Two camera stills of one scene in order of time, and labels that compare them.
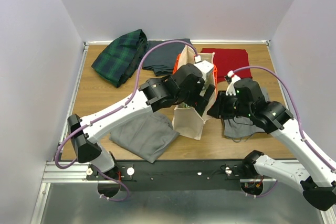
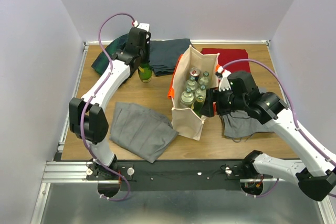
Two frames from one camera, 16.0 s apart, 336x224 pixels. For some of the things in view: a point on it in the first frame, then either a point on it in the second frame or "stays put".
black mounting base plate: [176, 176] stays put
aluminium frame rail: [75, 173] stays put
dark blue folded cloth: [161, 59] stays put
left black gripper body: [195, 100] to [142, 53]
